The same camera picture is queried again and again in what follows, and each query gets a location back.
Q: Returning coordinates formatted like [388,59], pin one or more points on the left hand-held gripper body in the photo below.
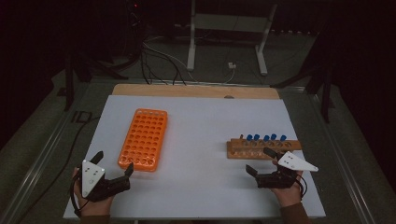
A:
[96,186]

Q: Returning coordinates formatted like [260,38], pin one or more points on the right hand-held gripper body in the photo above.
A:
[277,181]

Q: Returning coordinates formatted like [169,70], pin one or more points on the wooden tube rack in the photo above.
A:
[246,153]

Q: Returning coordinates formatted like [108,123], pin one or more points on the orange plastic tube rack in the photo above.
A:
[143,137]

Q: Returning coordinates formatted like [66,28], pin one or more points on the person's right hand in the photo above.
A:
[289,196]

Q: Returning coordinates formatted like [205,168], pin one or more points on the person's left hand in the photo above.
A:
[93,207]

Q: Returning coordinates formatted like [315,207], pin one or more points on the white board mat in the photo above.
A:
[202,155]

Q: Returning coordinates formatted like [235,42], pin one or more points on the black tripod stand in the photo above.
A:
[326,99]
[69,90]

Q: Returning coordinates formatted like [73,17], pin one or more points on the white plug adapter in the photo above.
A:
[232,65]

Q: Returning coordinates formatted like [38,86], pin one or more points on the white metal stand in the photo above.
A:
[190,46]

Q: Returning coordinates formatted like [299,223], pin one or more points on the dark equipment with red light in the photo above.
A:
[135,5]

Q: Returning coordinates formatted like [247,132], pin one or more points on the aluminium floor rail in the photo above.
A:
[40,158]
[342,168]

